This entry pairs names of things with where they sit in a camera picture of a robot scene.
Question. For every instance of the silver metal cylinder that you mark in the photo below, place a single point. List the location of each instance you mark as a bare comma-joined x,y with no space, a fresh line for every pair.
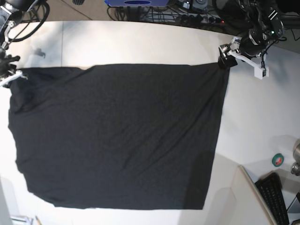
295,168

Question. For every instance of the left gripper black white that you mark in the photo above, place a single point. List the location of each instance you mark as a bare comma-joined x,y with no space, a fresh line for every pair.
251,49

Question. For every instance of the green tape roll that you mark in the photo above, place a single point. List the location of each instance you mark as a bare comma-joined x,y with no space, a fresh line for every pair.
277,160

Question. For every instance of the black keyboard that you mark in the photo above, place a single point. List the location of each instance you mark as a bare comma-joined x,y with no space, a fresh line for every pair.
270,189

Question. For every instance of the blue box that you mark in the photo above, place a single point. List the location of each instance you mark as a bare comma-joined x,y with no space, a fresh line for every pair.
124,3

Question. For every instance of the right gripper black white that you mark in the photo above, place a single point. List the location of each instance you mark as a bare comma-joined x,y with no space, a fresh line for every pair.
9,72

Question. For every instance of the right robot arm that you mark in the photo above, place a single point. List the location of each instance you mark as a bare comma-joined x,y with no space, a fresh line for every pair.
117,53

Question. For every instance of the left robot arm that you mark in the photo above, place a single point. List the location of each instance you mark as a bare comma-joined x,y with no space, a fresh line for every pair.
262,24

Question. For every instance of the black t-shirt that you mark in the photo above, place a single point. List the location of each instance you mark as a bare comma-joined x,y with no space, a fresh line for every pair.
123,136

